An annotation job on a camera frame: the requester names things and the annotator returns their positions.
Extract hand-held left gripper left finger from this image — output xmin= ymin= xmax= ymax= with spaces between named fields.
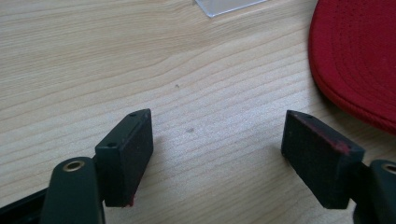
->
xmin=39 ymin=108 xmax=154 ymax=224

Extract red baseball cap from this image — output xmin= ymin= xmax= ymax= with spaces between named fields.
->
xmin=307 ymin=0 xmax=396 ymax=135

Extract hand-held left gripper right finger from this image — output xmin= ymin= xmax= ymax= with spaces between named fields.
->
xmin=280 ymin=109 xmax=396 ymax=224

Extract clear plastic sheet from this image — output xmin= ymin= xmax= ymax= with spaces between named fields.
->
xmin=194 ymin=0 xmax=269 ymax=19

